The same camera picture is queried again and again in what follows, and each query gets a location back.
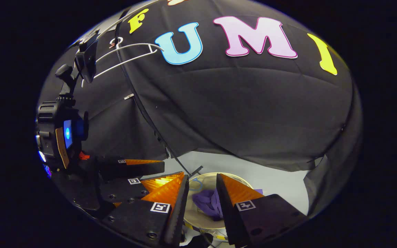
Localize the purple ribbed jacket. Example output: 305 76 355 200
192 188 264 221

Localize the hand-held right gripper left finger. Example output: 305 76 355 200
102 172 189 248

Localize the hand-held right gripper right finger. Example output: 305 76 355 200
216 173 307 247

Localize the beige laundry hamper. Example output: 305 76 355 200
183 172 264 241

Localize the black clothes rack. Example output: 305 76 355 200
114 7 204 178

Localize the plain white wire hanger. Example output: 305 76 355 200
81 37 165 87

